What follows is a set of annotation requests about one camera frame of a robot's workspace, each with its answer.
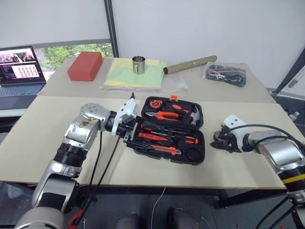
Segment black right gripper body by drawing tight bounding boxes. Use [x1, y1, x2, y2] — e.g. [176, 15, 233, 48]
[219, 127, 242, 154]

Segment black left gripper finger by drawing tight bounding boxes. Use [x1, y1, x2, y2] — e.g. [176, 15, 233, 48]
[124, 143, 149, 154]
[126, 139, 153, 151]

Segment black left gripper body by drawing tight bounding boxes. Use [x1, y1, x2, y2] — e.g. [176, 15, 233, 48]
[116, 122, 137, 144]

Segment black electrical tape roll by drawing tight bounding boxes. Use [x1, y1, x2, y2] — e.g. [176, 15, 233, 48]
[213, 131, 225, 143]

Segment orange black utility knife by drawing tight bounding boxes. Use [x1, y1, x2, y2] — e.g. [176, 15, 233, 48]
[144, 142, 182, 156]

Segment long black orange screwdriver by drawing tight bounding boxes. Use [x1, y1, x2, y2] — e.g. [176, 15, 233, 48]
[140, 120, 182, 135]

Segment short black orange screwdriver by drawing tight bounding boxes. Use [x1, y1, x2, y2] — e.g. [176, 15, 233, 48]
[166, 135, 200, 145]

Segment black plastic tool case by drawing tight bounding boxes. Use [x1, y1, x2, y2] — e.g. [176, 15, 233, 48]
[125, 95, 206, 165]

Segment claw hammer orange grip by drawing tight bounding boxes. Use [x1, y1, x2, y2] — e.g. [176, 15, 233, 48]
[164, 102, 203, 126]

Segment orange tape measure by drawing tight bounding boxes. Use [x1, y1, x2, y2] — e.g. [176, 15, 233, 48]
[148, 100, 164, 110]

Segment bagged coloured paper stack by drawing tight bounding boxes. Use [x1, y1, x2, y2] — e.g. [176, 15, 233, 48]
[100, 58, 168, 93]

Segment stainless steel cup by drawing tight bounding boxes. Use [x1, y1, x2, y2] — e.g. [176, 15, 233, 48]
[132, 55, 147, 74]

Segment clear plastic bag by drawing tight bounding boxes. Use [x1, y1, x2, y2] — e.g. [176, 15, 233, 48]
[162, 71, 189, 94]

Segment dark rounded shape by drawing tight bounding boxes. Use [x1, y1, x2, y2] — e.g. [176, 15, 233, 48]
[116, 213, 144, 229]
[166, 208, 199, 229]

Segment red rectangular box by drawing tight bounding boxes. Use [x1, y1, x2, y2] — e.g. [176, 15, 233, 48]
[67, 51, 104, 83]

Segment brown cardboard tube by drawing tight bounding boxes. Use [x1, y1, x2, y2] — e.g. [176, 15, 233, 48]
[163, 55, 218, 74]

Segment black metal stand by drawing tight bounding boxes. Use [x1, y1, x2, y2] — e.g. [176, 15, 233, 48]
[275, 46, 305, 94]

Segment open laptop computer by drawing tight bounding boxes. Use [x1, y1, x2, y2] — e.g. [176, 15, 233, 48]
[0, 45, 47, 111]

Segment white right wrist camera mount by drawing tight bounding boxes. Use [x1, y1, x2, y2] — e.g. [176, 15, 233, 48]
[222, 114, 250, 153]

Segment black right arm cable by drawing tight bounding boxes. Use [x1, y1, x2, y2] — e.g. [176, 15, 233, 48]
[222, 123, 305, 149]

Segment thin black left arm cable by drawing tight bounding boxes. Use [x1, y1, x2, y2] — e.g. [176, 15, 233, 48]
[89, 130, 103, 188]

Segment orange handled pliers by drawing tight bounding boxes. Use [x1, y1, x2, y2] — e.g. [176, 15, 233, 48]
[145, 110, 180, 122]

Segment white hanging cable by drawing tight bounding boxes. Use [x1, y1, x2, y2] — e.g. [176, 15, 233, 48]
[152, 187, 166, 224]

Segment black table frame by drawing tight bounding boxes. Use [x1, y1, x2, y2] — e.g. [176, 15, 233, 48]
[0, 181, 287, 211]

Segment bag of black cables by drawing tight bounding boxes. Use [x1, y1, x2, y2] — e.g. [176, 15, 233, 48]
[203, 62, 247, 88]

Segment red cable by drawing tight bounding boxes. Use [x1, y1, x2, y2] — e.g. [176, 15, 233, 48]
[68, 208, 84, 227]

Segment dark window frame post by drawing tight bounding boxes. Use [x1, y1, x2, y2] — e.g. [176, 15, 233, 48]
[103, 0, 120, 58]

